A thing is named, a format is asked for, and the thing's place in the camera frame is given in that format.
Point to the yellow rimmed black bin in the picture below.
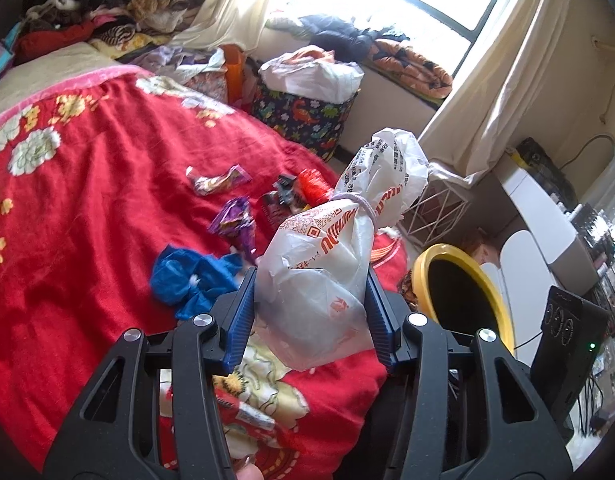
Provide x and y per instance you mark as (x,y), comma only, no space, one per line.
(427,270)

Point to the dark pouch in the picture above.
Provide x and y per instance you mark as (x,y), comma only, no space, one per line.
(542,165)

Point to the pile of clothes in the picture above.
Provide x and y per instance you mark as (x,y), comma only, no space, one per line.
(112,10)

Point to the cream curtain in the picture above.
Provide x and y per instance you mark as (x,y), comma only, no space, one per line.
(512,60)
(227,5)

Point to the light patterned cloth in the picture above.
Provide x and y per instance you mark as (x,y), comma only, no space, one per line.
(285,24)

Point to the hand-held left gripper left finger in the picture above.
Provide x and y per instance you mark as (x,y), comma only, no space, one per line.
(240,310)

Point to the dinosaur print storage bag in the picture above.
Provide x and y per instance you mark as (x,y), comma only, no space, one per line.
(307,120)

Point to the person's left hand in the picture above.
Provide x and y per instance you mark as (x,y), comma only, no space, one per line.
(248,471)

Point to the white plastic bag with clothes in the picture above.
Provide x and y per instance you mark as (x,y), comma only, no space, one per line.
(312,80)

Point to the white printed plastic bag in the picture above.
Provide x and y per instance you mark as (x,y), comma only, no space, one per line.
(317,260)

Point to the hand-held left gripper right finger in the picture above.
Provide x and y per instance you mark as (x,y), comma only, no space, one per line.
(380,320)

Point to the red floral blanket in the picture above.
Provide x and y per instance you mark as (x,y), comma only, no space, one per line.
(87,235)

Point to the white dresser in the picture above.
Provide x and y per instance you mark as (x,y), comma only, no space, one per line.
(537,210)

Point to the dark puffer jacket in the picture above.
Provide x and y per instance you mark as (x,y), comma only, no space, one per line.
(337,35)

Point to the gold and purple snack wrapper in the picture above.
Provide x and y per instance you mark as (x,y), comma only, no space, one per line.
(217,181)

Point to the red plastic bag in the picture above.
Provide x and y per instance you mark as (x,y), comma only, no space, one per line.
(315,185)

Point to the dark snack wrapper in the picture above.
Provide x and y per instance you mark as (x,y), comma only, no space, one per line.
(275,205)

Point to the blue plastic bag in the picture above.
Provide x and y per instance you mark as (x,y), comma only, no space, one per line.
(177,275)

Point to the orange bag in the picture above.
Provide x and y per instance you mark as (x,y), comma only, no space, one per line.
(235,75)

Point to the cardboard box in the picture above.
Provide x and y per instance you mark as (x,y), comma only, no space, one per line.
(477,247)

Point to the floral fabric bag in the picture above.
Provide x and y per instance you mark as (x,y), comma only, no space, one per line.
(210,85)

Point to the orange patterned quilt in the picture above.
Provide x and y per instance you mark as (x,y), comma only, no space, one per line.
(412,67)

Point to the beige blanket pink trim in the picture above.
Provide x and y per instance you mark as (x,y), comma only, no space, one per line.
(47,70)

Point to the cosmetics organizer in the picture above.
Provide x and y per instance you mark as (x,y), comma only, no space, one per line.
(602,250)

